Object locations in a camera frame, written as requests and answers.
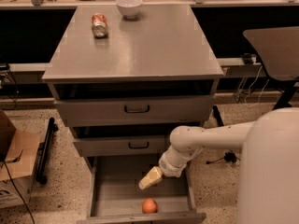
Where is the grey drawer cabinet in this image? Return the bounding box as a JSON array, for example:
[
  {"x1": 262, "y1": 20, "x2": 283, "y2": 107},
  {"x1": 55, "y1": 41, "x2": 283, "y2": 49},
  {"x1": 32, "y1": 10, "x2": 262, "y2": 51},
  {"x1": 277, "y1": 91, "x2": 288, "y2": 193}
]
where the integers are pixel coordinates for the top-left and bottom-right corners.
[{"x1": 41, "y1": 4, "x2": 224, "y2": 224}]

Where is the white ceramic bowl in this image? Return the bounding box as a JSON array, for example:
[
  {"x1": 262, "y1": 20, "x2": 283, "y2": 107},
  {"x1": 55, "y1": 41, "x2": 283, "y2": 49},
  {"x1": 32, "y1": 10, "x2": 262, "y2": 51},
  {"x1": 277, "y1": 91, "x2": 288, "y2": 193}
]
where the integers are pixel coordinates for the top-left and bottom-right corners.
[{"x1": 116, "y1": 0, "x2": 143, "y2": 19}]

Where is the grey drawer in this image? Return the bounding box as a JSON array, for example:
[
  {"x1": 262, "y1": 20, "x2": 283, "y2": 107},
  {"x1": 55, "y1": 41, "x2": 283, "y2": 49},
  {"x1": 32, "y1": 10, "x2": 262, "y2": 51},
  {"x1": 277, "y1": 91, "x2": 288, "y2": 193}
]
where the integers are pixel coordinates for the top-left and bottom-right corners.
[
  {"x1": 77, "y1": 154, "x2": 206, "y2": 224},
  {"x1": 55, "y1": 95, "x2": 214, "y2": 127},
  {"x1": 74, "y1": 135, "x2": 169, "y2": 157}
]

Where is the black stand leg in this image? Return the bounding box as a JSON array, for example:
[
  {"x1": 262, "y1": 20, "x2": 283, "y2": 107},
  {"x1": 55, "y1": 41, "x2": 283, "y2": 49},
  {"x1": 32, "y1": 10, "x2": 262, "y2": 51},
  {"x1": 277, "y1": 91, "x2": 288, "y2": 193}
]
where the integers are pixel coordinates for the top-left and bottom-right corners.
[
  {"x1": 36, "y1": 118, "x2": 58, "y2": 185},
  {"x1": 213, "y1": 105, "x2": 224, "y2": 126}
]

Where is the orange fruit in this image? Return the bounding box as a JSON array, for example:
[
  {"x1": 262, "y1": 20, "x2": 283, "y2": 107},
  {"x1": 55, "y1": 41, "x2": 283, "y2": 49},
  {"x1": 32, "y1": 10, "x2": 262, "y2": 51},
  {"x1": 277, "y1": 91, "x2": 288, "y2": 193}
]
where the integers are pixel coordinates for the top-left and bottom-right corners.
[{"x1": 142, "y1": 198, "x2": 158, "y2": 214}]

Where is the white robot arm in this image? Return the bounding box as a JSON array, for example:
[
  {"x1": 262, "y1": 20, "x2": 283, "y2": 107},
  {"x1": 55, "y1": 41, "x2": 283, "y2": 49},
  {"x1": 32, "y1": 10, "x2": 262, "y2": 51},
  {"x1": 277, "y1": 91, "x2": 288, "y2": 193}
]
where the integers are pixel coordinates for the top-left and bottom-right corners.
[{"x1": 139, "y1": 107, "x2": 299, "y2": 224}]

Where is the grey bottom drawer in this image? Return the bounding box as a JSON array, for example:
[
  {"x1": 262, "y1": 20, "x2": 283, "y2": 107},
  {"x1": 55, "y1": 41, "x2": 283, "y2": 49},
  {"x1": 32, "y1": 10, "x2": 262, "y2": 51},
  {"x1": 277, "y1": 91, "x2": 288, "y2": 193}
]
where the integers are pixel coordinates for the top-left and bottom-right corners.
[{"x1": 77, "y1": 154, "x2": 206, "y2": 224}]

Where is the dark side table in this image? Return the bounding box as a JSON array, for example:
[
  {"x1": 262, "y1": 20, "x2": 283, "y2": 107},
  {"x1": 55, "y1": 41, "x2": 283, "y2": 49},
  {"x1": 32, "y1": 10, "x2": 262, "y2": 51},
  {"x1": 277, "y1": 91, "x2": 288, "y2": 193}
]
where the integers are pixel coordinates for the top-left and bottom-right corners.
[{"x1": 243, "y1": 26, "x2": 299, "y2": 109}]

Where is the black stand leg left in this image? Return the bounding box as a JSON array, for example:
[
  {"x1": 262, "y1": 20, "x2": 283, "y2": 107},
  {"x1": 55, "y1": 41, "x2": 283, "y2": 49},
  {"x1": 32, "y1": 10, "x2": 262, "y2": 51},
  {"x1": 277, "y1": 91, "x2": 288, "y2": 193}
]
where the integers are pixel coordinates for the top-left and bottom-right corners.
[{"x1": 36, "y1": 118, "x2": 58, "y2": 185}]

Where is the black floor cable right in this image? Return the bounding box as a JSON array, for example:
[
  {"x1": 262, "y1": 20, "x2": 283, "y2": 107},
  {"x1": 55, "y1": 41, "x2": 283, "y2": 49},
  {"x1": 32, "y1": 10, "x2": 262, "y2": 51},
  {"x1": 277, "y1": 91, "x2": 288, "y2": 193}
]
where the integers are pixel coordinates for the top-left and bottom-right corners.
[{"x1": 205, "y1": 151, "x2": 241, "y2": 165}]

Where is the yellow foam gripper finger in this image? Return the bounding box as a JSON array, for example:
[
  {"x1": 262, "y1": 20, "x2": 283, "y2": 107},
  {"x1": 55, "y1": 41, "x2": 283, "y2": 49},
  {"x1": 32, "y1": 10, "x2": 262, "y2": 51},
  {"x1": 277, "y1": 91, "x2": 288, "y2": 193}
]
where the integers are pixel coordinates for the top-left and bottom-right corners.
[{"x1": 139, "y1": 166, "x2": 163, "y2": 189}]

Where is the grey middle drawer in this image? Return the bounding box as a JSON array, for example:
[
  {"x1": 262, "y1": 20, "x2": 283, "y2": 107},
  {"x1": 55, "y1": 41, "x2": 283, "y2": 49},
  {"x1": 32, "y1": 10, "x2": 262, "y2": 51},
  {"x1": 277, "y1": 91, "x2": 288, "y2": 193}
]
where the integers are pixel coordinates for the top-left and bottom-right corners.
[{"x1": 74, "y1": 135, "x2": 169, "y2": 157}]

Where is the cardboard box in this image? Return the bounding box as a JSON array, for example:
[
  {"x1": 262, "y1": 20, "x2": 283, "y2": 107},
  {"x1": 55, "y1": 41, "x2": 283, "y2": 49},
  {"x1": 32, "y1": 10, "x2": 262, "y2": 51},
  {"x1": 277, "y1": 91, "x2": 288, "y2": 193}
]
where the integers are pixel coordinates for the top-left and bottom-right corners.
[{"x1": 0, "y1": 110, "x2": 40, "y2": 208}]

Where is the grey top drawer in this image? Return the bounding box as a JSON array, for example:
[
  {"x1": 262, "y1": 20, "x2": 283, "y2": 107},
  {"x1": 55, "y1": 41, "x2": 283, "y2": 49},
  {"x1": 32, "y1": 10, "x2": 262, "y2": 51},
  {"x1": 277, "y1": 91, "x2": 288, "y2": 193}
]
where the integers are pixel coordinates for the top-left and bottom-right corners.
[{"x1": 55, "y1": 95, "x2": 214, "y2": 127}]

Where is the red soda can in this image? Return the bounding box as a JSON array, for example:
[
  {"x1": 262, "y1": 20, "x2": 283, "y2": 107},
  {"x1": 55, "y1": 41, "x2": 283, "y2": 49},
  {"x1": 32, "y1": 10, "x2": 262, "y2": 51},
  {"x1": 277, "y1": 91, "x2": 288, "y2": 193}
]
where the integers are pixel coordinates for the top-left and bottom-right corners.
[{"x1": 92, "y1": 13, "x2": 108, "y2": 38}]

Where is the black stand leg right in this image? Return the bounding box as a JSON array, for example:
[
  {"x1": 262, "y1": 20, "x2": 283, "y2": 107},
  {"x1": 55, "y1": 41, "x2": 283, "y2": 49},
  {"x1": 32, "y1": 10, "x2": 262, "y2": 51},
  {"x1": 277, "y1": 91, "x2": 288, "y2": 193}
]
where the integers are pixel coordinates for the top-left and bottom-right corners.
[{"x1": 213, "y1": 105, "x2": 224, "y2": 126}]

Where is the black cable left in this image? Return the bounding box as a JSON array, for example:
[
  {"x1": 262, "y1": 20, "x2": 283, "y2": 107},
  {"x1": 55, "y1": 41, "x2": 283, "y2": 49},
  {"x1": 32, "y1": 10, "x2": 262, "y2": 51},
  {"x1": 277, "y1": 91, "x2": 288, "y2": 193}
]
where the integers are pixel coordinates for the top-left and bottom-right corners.
[{"x1": 1, "y1": 161, "x2": 36, "y2": 224}]

